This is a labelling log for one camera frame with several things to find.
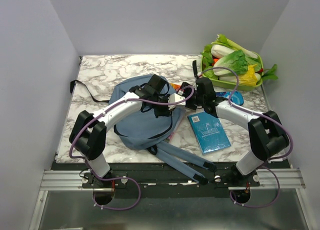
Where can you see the orange comic book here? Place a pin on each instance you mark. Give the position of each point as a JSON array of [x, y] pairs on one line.
[[176, 87]]

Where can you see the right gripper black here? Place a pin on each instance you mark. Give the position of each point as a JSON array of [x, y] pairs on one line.
[[190, 105]]

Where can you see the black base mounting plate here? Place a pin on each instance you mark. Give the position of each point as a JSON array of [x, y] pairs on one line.
[[159, 180]]

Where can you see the green leafy lettuce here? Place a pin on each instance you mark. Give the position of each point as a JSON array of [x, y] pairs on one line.
[[237, 61]]

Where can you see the yellow leafy vegetable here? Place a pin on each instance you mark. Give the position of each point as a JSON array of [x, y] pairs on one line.
[[250, 78]]

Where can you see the bok choy stalk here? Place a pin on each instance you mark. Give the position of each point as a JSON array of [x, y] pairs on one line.
[[224, 41]]

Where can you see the white napa cabbage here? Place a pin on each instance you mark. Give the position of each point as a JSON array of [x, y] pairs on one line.
[[220, 51]]

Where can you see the aluminium rail frame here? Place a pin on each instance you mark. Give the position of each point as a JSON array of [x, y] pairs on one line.
[[294, 180]]

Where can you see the blue student backpack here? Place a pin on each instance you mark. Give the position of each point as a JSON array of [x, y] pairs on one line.
[[140, 125]]

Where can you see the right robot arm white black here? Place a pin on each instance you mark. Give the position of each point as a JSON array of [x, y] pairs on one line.
[[267, 136]]

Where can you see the dark green spinach leaf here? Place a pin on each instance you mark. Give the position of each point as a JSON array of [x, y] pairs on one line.
[[270, 74]]

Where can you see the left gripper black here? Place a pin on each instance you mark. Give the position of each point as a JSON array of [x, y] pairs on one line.
[[166, 112]]

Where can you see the designer fate flower book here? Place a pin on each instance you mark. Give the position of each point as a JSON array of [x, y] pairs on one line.
[[179, 120]]

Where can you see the blue plastic-wrapped book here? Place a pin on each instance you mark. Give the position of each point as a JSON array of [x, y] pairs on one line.
[[209, 132]]

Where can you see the blue pencil case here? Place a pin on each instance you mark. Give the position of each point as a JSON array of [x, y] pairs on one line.
[[236, 98]]

